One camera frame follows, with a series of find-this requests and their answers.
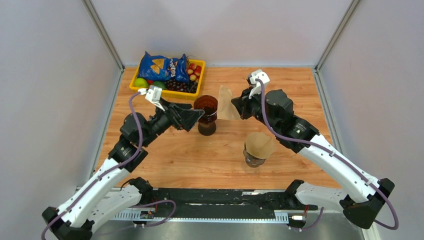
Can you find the aluminium frame rail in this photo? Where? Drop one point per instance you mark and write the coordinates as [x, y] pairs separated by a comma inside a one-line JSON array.
[[162, 204]]

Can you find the green lime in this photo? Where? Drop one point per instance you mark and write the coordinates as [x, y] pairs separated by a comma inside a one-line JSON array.
[[140, 82]]

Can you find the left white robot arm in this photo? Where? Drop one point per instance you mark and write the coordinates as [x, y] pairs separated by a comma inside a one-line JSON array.
[[109, 165]]

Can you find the dark grape bunch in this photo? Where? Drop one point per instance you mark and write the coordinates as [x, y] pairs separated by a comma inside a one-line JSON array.
[[185, 87]]

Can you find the paper coffee filter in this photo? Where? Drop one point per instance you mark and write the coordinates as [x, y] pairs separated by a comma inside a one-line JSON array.
[[259, 145]]

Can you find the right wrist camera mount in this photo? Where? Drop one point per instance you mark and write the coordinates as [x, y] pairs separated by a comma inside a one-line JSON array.
[[258, 79]]

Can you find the green avocado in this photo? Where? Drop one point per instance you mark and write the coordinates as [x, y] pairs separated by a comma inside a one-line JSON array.
[[160, 84]]

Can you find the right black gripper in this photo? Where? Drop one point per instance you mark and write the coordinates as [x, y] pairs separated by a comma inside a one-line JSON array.
[[243, 103]]

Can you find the clear glass dripper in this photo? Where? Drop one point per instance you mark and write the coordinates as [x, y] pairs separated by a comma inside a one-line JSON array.
[[251, 160]]

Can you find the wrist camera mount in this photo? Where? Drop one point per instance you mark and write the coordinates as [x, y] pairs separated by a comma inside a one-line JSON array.
[[258, 79], [153, 94]]

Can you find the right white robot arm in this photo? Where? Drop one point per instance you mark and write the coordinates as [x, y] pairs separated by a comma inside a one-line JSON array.
[[361, 196]]

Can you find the brown amber dripper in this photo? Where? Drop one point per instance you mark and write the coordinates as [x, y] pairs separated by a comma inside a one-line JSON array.
[[209, 104]]

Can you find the blue chips bag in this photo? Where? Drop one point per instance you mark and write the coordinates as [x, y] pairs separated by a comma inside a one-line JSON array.
[[163, 69]]

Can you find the red apples pile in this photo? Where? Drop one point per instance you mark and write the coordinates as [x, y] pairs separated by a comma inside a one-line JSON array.
[[194, 72]]

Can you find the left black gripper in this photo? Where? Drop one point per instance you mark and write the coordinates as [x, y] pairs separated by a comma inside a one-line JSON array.
[[185, 119]]

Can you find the yellow plastic bin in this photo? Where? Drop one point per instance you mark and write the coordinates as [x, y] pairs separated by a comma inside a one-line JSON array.
[[176, 94]]

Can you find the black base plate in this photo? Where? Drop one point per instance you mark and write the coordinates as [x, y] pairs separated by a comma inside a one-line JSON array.
[[204, 205]]

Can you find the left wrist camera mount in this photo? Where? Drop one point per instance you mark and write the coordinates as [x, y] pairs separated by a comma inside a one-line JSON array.
[[153, 94]]

